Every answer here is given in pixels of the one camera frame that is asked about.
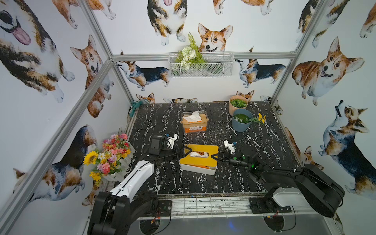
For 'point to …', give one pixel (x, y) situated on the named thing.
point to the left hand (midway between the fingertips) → (185, 148)
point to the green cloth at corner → (134, 105)
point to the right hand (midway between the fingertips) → (213, 152)
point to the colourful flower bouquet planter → (111, 158)
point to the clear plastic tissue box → (195, 128)
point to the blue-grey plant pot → (241, 120)
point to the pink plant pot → (236, 102)
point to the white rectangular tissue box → (206, 170)
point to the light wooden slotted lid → (203, 117)
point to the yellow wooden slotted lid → (209, 161)
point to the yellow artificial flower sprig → (259, 119)
